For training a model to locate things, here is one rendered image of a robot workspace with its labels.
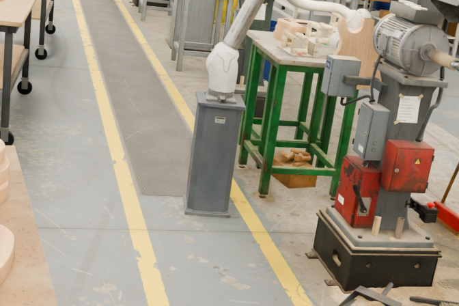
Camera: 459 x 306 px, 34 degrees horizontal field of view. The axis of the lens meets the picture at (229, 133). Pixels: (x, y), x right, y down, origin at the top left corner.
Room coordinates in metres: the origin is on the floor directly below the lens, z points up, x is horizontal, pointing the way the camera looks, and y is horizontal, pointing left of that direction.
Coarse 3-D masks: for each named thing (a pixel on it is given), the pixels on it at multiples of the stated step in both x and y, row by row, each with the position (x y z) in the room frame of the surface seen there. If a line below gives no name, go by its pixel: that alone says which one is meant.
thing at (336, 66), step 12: (336, 60) 3.84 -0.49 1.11; (348, 60) 3.86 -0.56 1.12; (360, 60) 3.89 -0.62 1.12; (324, 72) 3.92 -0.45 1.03; (336, 72) 3.85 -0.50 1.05; (348, 72) 3.87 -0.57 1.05; (324, 84) 3.89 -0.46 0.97; (336, 84) 3.85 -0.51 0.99; (348, 84) 3.87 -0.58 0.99; (348, 96) 3.87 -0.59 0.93
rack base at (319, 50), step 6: (300, 42) 5.02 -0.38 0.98; (312, 42) 4.83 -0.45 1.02; (312, 48) 4.81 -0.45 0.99; (318, 48) 4.80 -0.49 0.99; (324, 48) 4.81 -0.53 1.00; (330, 48) 4.82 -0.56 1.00; (312, 54) 4.80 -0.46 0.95; (318, 54) 4.80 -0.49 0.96; (324, 54) 4.81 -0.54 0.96; (330, 54) 4.83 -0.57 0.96
